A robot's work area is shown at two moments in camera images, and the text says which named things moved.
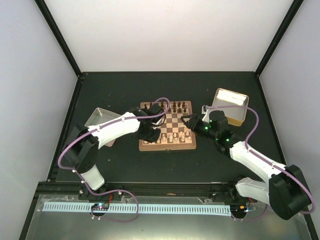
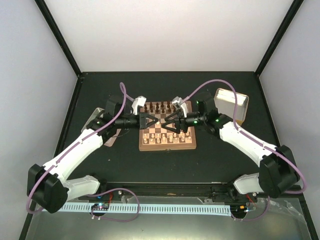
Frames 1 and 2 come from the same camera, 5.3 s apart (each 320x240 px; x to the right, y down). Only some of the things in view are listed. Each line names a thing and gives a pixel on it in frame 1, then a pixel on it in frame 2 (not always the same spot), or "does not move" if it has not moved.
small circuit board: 100,206 does not move
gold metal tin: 236,116 does not move
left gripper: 153,139 to 141,122
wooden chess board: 175,135 does not move
